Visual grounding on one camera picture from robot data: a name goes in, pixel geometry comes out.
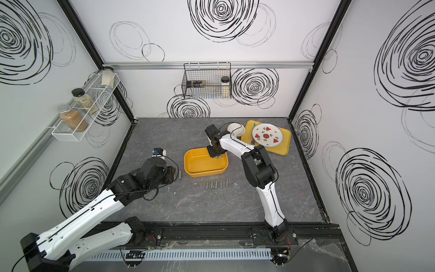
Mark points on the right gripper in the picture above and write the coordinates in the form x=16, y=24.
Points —
x=211, y=153

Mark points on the yellow storage box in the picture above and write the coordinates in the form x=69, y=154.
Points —
x=198, y=163

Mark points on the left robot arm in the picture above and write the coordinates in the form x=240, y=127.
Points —
x=67, y=245

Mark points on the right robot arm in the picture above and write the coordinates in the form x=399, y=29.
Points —
x=260, y=173

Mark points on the orange white bowl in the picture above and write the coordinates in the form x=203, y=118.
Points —
x=236, y=129

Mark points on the watermelon pattern plate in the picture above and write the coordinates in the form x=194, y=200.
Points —
x=267, y=135

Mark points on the yellow serving tray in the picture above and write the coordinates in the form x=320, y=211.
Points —
x=280, y=150

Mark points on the dark item in basket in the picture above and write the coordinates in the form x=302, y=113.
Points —
x=195, y=84

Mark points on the white jar on shelf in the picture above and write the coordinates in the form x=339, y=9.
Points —
x=107, y=77

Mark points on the green herb jar black lid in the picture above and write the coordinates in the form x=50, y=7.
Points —
x=84, y=100

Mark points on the brown spice jar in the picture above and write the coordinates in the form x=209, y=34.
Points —
x=72, y=118

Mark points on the jar in wire basket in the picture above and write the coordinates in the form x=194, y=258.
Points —
x=225, y=87

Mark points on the black wire basket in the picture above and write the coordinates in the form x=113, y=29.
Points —
x=212, y=79

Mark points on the aluminium wall rail back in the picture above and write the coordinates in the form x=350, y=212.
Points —
x=210, y=65

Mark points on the aluminium wall rail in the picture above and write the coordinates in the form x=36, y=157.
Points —
x=26, y=161
x=210, y=65

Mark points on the white wire wall shelf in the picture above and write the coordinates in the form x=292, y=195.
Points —
x=99, y=123

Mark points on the white slotted cable duct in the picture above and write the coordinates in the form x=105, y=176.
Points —
x=184, y=255

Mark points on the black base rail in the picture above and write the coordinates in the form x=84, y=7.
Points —
x=255, y=233

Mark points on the left corner frame post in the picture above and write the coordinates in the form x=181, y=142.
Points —
x=74, y=20

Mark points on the aluminium wall rail left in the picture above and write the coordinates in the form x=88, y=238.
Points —
x=26, y=161

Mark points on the black corner frame post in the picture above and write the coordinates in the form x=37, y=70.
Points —
x=327, y=41

